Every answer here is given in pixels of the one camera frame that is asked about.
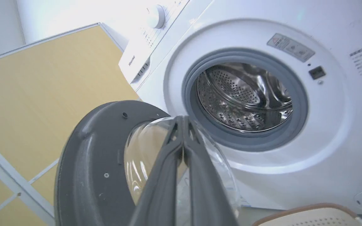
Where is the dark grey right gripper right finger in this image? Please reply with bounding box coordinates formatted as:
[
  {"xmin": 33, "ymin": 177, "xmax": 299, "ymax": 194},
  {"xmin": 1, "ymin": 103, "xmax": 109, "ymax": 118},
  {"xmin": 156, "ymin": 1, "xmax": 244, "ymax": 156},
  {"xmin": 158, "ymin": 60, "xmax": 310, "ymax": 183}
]
[{"xmin": 183, "ymin": 116, "xmax": 239, "ymax": 226}]

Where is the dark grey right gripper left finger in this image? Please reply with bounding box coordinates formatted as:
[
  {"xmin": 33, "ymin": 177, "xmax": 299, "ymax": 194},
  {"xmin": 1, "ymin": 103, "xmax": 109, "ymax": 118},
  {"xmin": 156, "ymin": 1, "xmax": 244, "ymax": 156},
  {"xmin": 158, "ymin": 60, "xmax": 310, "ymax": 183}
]
[{"xmin": 129, "ymin": 116, "xmax": 184, "ymax": 226}]

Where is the grey washing machine door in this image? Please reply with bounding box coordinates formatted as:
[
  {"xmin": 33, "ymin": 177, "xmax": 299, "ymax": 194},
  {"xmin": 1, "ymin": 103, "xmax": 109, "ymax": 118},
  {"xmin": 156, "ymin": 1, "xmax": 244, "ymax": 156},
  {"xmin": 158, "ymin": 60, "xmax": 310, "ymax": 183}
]
[{"xmin": 54, "ymin": 100, "xmax": 242, "ymax": 226}]

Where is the white front-load washing machine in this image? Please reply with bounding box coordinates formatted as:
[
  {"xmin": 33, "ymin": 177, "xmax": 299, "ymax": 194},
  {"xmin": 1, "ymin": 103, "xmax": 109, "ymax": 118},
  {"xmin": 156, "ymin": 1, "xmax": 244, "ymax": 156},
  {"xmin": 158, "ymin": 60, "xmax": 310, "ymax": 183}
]
[{"xmin": 118, "ymin": 0, "xmax": 362, "ymax": 216}]

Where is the white laundry basket brown rim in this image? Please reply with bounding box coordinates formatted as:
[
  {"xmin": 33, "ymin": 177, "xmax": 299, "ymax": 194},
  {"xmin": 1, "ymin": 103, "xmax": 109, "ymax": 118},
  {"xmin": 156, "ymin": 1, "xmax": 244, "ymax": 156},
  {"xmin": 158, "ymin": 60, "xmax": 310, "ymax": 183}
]
[{"xmin": 252, "ymin": 203, "xmax": 362, "ymax": 226}]

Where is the grey warning label sticker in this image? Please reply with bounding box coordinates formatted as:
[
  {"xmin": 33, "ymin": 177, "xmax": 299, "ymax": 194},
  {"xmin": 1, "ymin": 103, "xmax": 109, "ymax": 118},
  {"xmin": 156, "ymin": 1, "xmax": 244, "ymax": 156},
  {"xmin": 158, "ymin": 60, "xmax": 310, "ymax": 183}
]
[{"xmin": 266, "ymin": 33, "xmax": 315, "ymax": 62}]

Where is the white round control dial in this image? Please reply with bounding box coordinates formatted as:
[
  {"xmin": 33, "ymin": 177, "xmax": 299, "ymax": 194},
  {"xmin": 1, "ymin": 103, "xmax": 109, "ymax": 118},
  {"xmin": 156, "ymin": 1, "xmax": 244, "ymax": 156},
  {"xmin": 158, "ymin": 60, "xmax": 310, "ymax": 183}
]
[{"xmin": 146, "ymin": 4, "xmax": 166, "ymax": 30}]

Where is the yellow wooden cabinet white frame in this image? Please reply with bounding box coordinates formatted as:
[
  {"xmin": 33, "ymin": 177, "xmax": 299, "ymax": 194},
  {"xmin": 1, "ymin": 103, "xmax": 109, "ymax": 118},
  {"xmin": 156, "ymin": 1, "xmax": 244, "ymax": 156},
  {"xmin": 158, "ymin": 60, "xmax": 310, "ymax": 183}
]
[{"xmin": 0, "ymin": 23, "xmax": 141, "ymax": 226}]

